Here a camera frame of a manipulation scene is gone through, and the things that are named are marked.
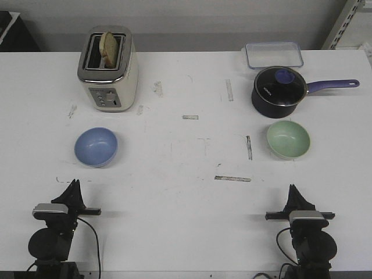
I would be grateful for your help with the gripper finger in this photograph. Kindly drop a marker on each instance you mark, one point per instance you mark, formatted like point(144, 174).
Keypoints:
point(68, 192)
point(300, 201)
point(292, 196)
point(79, 198)

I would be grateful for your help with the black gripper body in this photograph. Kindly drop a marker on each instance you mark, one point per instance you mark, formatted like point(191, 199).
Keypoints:
point(79, 209)
point(284, 215)

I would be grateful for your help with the blue bowl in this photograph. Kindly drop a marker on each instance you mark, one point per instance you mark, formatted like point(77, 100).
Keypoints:
point(96, 147)

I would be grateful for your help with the green bowl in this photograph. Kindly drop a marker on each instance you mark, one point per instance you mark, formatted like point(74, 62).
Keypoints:
point(288, 139)

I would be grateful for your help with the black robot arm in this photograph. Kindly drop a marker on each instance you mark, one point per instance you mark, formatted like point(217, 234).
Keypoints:
point(50, 246)
point(314, 247)

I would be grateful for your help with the dark blue saucepan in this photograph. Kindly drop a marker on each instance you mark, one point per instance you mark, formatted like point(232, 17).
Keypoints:
point(277, 112)

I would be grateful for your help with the glass pot lid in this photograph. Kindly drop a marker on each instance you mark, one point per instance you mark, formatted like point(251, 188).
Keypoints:
point(279, 85)

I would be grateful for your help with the cream and chrome toaster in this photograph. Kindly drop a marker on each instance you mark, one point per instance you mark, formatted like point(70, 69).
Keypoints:
point(110, 90)

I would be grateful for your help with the clear plastic container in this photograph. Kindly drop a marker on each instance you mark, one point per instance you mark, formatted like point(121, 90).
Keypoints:
point(259, 55)

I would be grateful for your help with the slice of toast bread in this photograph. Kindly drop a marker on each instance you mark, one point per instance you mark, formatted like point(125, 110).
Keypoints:
point(109, 49)

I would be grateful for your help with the black box in corner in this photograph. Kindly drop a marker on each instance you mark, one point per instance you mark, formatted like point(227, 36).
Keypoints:
point(15, 37)

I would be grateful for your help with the white metal shelf upright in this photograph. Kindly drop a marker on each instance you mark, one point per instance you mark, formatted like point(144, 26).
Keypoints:
point(352, 28)

